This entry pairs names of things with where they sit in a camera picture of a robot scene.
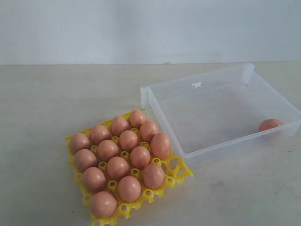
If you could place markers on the yellow plastic egg tray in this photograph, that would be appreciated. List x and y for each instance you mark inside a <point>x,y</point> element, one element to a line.
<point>175,172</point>

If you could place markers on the clear plastic container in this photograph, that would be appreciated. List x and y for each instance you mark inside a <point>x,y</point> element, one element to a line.
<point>212,114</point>

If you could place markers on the brown egg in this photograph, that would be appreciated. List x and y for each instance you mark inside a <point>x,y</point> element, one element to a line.
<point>160,145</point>
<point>94,180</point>
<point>136,118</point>
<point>118,125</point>
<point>84,159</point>
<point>153,176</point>
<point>117,168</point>
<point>99,133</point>
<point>140,157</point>
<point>78,142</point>
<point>129,189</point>
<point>270,124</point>
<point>108,149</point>
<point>102,204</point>
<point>128,140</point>
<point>148,130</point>

